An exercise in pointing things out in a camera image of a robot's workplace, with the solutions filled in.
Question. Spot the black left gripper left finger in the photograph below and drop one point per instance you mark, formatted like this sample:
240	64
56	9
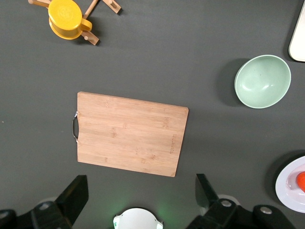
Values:
69	205

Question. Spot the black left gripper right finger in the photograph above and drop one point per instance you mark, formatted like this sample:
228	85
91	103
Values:
212	210

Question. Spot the white round plate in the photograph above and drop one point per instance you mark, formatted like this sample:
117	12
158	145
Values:
286	188

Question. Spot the orange fruit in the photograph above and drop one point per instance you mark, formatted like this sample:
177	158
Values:
301	181

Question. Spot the wooden cutting board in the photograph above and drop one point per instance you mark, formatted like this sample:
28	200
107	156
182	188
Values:
131	133

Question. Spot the pale green bowl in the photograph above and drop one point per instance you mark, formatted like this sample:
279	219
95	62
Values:
262	81

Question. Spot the wooden peg drying rack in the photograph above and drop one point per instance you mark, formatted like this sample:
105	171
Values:
91	39

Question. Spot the yellow cup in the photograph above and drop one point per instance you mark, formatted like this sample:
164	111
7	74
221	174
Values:
64	19

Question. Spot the cream tray with bear print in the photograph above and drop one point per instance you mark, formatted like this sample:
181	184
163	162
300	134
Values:
299	43

